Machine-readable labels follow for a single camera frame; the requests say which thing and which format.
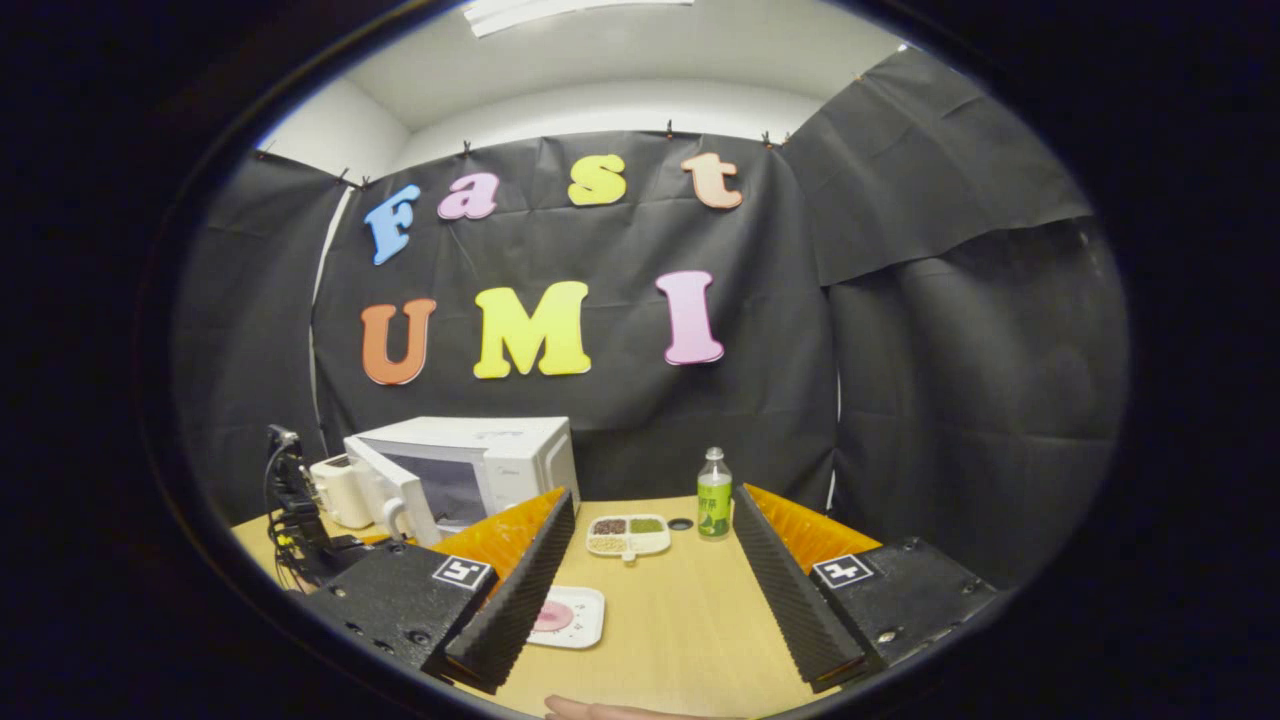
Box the white divided snack dish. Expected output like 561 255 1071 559
586 514 672 563

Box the large ceiling light panel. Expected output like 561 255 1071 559
462 0 696 39

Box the green drink bottle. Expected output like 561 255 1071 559
697 447 734 541

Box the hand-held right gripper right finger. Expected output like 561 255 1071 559
730 484 1006 693

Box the black cable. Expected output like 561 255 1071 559
261 440 301 591

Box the black backdrop cloth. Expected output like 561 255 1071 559
170 45 1131 591

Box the white microwave oven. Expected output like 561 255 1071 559
343 416 582 549

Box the white toaster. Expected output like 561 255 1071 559
309 454 376 530

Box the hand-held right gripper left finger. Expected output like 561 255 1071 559
285 487 578 696

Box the white square plate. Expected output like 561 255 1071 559
527 586 607 650

